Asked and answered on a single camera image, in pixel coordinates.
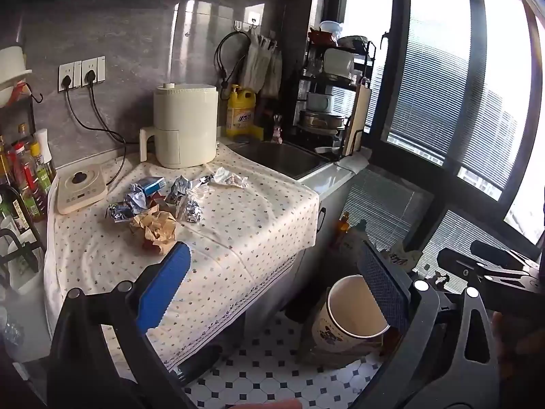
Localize white wall socket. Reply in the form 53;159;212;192
81;56;106;85
58;62;82;92

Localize black window frame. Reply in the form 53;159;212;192
341;0;545;265

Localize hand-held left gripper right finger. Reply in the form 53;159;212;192
353;239;514;409

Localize cream induction cooker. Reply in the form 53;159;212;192
57;166;109;216

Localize black power cable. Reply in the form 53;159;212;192
85;72;127;154
65;77;127;188

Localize blue and white box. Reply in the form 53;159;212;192
140;178;167;197

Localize small pink bottle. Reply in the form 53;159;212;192
271;114;285;146

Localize white storage container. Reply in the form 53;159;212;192
324;49;355;78

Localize brown crumpled paper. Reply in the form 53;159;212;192
130;205;177;248

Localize wooden cutting board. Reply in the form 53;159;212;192
343;79;372;156

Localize black shelf rack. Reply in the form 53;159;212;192
0;91;47;277

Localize white printed waste bin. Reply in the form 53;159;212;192
315;275;392;354

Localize black dish rack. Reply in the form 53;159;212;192
294;30;377;163

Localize white pot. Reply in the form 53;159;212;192
306;91;335;112

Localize row of condiment bottles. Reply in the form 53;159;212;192
0;123;58;231

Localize silver foil wrapper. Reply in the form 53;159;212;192
126;183;150;214
106;201;135;223
189;175;216;194
181;192;204;223
166;176;192;205

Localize cream air fryer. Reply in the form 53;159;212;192
139;83;220;170

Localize white crumpled paper red print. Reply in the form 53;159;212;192
212;167;250;189

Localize printed plastic bag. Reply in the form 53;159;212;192
336;213;422;273

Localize floral tablecloth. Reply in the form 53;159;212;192
43;142;320;371

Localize black looped cable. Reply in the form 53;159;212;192
215;30;252;90

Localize white cloth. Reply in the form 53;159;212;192
334;153;371;175

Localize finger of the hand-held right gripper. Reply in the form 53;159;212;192
470;241;533;267
437;247;526;282

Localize hanging plastic bags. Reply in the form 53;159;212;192
238;30;284;99

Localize stack of metal pans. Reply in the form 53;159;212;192
298;110;346;131

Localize person's right hand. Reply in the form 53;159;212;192
494;313;545;380

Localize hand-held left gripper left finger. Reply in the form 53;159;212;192
46;241;199;409

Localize steel sink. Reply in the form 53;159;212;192
228;140;330;181

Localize yellow detergent bottle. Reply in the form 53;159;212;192
225;84;257;139

